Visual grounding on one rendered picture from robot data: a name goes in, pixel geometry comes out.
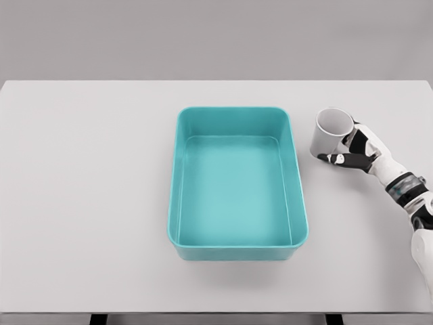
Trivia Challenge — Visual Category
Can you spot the white paper cup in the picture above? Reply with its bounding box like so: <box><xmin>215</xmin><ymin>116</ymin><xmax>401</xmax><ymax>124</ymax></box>
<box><xmin>309</xmin><ymin>107</ymin><xmax>355</xmax><ymax>158</ymax></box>

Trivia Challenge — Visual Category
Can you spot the teal plastic basket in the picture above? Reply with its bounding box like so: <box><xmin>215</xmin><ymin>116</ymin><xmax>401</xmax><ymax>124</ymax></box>
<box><xmin>166</xmin><ymin>106</ymin><xmax>310</xmax><ymax>262</ymax></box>

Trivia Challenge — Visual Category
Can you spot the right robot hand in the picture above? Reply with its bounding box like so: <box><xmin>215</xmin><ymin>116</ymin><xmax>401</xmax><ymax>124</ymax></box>
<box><xmin>317</xmin><ymin>116</ymin><xmax>393</xmax><ymax>177</ymax></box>

